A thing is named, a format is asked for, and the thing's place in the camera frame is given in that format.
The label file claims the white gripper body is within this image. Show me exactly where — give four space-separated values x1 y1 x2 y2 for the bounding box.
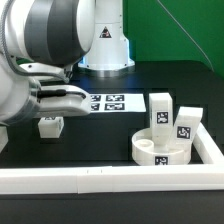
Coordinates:
35 85 91 118

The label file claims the white round stool seat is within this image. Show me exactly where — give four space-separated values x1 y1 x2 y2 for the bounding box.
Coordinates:
131 128 191 166

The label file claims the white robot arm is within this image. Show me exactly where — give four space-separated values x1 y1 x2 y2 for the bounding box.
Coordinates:
0 0 134 126

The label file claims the white marker sheet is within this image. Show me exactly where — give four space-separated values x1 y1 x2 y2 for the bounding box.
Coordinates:
91 93 146 113

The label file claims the white block left edge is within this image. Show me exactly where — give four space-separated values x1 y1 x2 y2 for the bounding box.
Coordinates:
0 127 8 153

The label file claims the white U-shaped fence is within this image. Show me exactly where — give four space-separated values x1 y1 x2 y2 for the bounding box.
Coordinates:
0 126 224 195

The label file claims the grey thin cable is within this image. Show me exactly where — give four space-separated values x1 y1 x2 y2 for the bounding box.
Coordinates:
156 0 216 73

